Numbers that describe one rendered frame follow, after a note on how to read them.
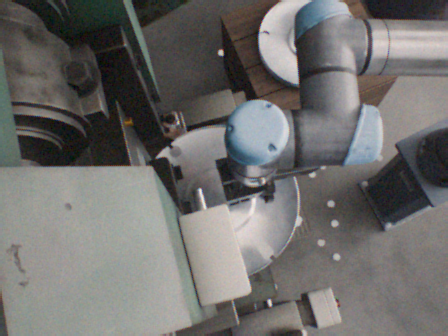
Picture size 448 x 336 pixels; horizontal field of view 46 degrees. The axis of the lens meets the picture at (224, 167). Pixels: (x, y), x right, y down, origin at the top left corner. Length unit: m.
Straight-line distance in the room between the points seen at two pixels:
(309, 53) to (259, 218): 0.38
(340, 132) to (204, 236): 0.30
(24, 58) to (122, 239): 0.16
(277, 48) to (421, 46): 0.84
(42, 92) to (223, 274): 0.18
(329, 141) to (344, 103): 0.05
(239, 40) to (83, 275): 1.35
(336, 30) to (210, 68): 1.25
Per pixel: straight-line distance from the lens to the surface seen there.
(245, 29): 1.59
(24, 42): 0.39
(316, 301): 1.11
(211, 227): 0.40
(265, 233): 0.96
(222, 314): 1.03
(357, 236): 1.79
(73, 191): 0.28
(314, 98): 0.66
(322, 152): 0.65
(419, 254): 1.84
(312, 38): 0.70
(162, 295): 0.29
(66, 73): 0.40
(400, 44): 0.73
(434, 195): 1.40
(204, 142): 0.99
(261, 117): 0.62
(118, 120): 0.61
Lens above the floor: 1.73
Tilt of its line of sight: 75 degrees down
